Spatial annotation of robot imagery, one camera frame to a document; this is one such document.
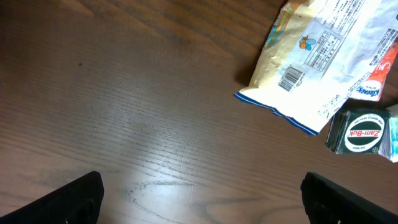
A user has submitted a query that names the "white snack bag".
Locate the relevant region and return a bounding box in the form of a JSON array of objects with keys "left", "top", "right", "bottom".
[{"left": 236, "top": 0, "right": 397, "bottom": 136}]

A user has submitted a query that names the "teal Kleenex tissue pack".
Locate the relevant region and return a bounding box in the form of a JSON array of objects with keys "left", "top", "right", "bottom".
[{"left": 379, "top": 104, "right": 398, "bottom": 163}]

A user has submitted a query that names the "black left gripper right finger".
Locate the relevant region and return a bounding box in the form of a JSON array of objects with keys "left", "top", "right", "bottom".
[{"left": 300, "top": 172, "right": 397, "bottom": 224}]

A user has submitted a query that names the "orange Kleenex tissue pack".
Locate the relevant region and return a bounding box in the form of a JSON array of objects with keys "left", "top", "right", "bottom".
[{"left": 350, "top": 41, "right": 397, "bottom": 101}]

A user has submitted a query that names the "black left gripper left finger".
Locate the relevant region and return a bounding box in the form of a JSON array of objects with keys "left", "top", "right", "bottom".
[{"left": 1, "top": 171, "right": 104, "bottom": 224}]

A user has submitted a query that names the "green Zam-Buk box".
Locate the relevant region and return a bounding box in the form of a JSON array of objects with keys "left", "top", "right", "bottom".
[{"left": 325, "top": 109, "right": 391, "bottom": 154}]

